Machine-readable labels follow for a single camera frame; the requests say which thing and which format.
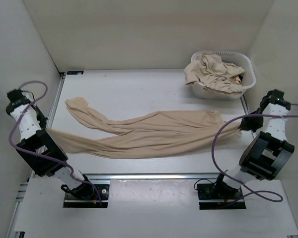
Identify beige trousers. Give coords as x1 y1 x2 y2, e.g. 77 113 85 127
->
46 97 243 161

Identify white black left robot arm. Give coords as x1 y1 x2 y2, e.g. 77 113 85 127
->
6 89 98 200

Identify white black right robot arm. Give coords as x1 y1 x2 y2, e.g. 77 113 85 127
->
213 89 295 198

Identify black corner label sticker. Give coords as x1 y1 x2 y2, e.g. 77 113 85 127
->
67 70 84 75

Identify beige clothes pile in basket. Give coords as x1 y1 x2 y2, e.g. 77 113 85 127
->
184 52 245 94

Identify white laundry basket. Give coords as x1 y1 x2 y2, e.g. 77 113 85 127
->
184 51 256 100

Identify aluminium right side rail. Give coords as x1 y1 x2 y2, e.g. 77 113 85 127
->
240 95 255 139

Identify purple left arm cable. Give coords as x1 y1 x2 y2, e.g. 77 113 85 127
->
8 81 105 206

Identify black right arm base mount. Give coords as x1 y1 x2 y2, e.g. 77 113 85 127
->
193 178 246 210

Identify aluminium table edge rail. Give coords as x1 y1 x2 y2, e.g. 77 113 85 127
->
86 173 219 180

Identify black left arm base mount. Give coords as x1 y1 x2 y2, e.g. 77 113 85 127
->
61 180 110 209

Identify aluminium left side rail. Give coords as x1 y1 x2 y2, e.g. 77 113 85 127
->
5 72 66 238

